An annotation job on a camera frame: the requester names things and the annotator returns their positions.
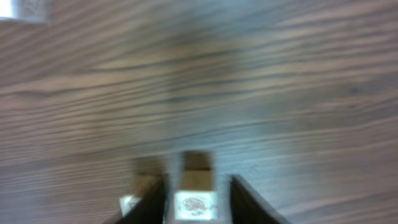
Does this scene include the white plain letter block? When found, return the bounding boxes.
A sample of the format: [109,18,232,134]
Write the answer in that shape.
[119,174,161,218]

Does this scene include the white green Z block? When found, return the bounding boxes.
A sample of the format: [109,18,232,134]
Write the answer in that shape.
[1,0,51,24]

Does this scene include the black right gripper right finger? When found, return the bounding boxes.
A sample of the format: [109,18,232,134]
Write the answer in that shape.
[229,175,290,224]

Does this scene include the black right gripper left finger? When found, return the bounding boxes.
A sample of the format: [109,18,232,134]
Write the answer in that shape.
[115,175,167,224]

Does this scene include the white shell number block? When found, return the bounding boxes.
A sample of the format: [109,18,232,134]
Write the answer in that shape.
[174,170,217,222]

